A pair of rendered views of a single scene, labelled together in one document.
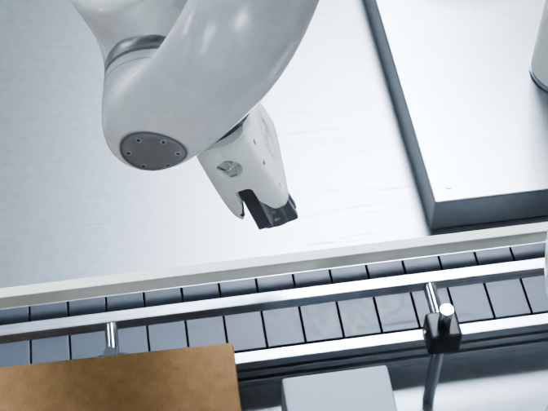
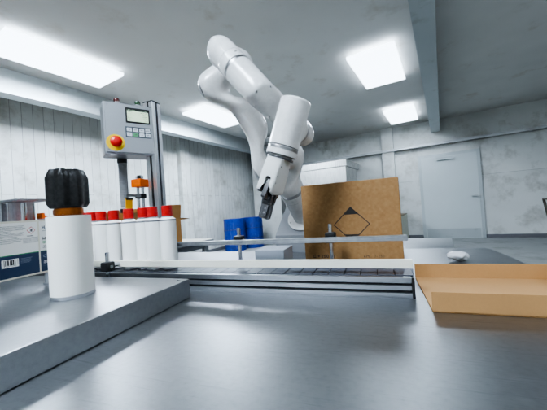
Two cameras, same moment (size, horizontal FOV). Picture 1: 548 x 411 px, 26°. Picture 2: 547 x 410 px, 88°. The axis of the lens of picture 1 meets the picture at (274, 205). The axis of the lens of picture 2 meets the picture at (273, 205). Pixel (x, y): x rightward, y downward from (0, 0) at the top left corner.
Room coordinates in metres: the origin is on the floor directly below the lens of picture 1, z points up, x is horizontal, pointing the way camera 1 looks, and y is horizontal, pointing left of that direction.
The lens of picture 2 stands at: (1.34, 0.40, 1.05)
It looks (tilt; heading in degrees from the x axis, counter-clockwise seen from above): 1 degrees up; 208
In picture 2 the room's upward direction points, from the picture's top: 4 degrees counter-clockwise
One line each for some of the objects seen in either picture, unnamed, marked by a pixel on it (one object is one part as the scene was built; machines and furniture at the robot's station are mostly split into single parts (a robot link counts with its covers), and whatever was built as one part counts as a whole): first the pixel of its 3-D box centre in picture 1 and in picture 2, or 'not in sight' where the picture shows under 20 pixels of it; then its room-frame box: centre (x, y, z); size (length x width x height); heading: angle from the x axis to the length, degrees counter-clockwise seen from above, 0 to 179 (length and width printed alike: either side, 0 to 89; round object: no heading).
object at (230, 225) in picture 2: not in sight; (244, 233); (-5.23, -4.15, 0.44); 1.23 x 0.73 x 0.87; 175
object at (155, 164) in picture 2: not in sight; (156, 187); (0.58, -0.53, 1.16); 0.04 x 0.04 x 0.67; 9
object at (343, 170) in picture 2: not in sight; (326, 203); (-6.47, -2.13, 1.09); 1.70 x 1.30 x 2.18; 88
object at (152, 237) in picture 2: not in sight; (154, 237); (0.72, -0.40, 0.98); 0.05 x 0.05 x 0.20
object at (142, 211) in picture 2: not in sight; (144, 237); (0.71, -0.45, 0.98); 0.05 x 0.05 x 0.20
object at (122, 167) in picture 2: not in sight; (124, 185); (0.65, -0.64, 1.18); 0.04 x 0.04 x 0.21
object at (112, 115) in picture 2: not in sight; (128, 132); (0.65, -0.58, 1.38); 0.17 x 0.10 x 0.19; 154
